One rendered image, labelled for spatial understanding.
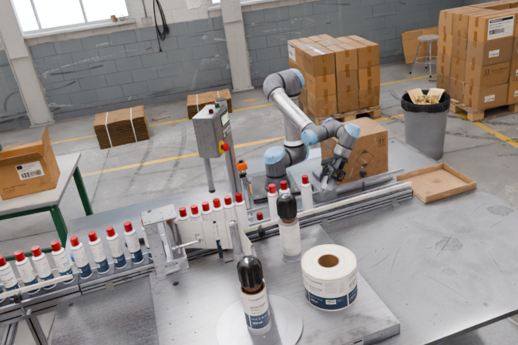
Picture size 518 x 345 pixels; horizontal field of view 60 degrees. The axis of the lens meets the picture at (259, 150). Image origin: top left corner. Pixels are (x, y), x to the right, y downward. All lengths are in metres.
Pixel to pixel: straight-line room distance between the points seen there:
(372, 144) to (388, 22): 5.67
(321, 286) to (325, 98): 3.97
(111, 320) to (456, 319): 1.30
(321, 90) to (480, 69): 1.72
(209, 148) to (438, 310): 1.09
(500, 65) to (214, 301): 4.43
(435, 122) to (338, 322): 3.03
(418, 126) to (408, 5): 4.00
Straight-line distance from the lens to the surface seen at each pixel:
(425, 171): 2.69
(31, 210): 3.33
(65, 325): 2.07
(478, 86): 5.52
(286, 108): 2.20
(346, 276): 1.66
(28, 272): 2.16
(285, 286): 1.85
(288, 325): 1.69
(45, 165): 3.31
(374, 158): 2.54
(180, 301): 1.88
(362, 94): 5.62
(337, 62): 5.39
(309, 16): 7.56
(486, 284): 1.98
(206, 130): 1.93
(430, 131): 4.49
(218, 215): 2.07
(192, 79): 7.44
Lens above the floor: 2.10
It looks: 24 degrees down
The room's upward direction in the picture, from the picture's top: 8 degrees counter-clockwise
